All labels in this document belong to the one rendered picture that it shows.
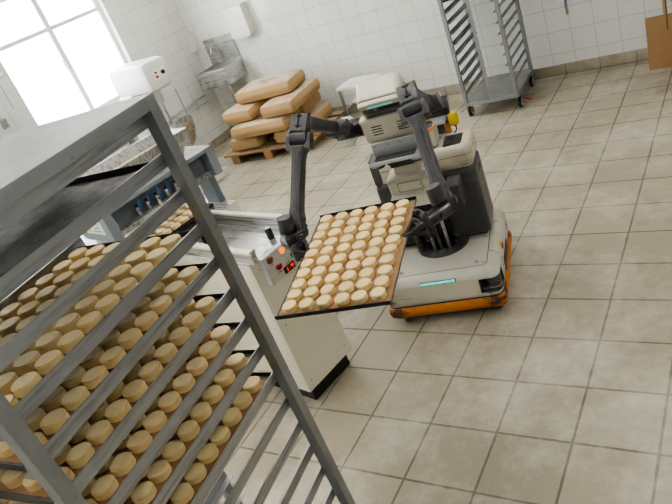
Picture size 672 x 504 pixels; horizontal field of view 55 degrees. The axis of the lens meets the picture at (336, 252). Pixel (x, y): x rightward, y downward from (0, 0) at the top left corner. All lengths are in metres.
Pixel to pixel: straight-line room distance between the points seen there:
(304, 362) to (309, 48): 4.86
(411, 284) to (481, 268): 0.37
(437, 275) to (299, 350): 0.80
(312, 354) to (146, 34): 5.43
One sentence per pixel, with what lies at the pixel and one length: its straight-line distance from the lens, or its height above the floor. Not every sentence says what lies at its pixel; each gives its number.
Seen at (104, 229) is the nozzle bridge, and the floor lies 1.10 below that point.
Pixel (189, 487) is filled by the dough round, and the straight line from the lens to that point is 1.54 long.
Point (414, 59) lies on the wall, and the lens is 6.91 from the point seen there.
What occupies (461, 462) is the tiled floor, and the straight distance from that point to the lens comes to 2.75.
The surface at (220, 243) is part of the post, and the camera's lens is 1.51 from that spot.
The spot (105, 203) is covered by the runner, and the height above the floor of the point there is 1.69.
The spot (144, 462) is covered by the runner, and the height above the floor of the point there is 1.23.
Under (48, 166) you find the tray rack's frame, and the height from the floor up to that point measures 1.81.
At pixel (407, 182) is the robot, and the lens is 3.12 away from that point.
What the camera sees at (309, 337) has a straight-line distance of 3.13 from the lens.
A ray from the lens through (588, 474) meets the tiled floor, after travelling 2.63.
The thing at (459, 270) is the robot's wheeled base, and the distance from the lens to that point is 3.30.
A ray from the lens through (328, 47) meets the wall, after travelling 7.31.
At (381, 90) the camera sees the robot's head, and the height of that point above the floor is 1.27.
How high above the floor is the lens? 2.01
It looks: 27 degrees down
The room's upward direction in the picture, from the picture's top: 22 degrees counter-clockwise
